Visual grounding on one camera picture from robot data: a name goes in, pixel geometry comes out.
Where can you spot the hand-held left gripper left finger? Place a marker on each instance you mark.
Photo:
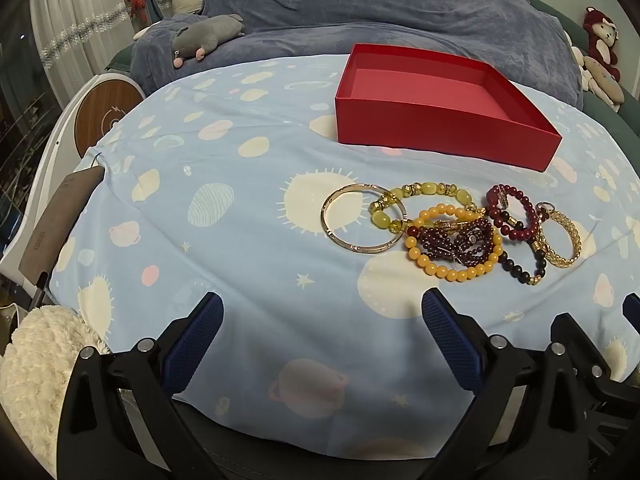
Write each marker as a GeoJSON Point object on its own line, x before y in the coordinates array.
{"type": "Point", "coordinates": [195, 345]}

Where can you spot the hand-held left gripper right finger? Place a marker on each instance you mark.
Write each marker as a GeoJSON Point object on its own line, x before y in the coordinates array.
{"type": "Point", "coordinates": [450, 342]}

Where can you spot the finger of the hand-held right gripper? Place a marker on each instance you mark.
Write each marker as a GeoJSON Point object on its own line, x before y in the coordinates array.
{"type": "Point", "coordinates": [570, 327]}
{"type": "Point", "coordinates": [632, 312]}

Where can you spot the red cardboard box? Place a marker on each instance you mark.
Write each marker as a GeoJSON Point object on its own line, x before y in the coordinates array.
{"type": "Point", "coordinates": [380, 120]}

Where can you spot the cream fluffy cloth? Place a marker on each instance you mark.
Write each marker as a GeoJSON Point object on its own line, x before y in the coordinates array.
{"type": "Point", "coordinates": [40, 360]}

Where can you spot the brown flat panel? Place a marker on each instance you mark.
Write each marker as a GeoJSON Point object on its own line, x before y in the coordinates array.
{"type": "Point", "coordinates": [60, 215]}

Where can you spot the beige cookie plush toy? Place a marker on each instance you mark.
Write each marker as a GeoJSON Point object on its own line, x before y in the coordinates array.
{"type": "Point", "coordinates": [602, 77]}

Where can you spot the white device with wooden disc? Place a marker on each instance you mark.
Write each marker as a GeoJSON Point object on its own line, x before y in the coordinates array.
{"type": "Point", "coordinates": [107, 110]}

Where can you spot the dark glass window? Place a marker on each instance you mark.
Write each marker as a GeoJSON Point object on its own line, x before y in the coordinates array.
{"type": "Point", "coordinates": [20, 135]}

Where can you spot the dark red monkey plush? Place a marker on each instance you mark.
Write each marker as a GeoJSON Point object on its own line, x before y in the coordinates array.
{"type": "Point", "coordinates": [600, 30]}

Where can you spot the grey mouse plush toy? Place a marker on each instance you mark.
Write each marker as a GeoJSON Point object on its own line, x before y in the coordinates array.
{"type": "Point", "coordinates": [210, 32]}

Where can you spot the blue velvet blanket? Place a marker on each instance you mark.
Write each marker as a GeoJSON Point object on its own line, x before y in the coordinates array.
{"type": "Point", "coordinates": [400, 5]}

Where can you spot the white curtain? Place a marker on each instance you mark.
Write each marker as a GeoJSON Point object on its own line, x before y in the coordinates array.
{"type": "Point", "coordinates": [75, 0]}

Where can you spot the dark green cushioned bed frame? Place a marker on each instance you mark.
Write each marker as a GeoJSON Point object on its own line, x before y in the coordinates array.
{"type": "Point", "coordinates": [627, 120]}

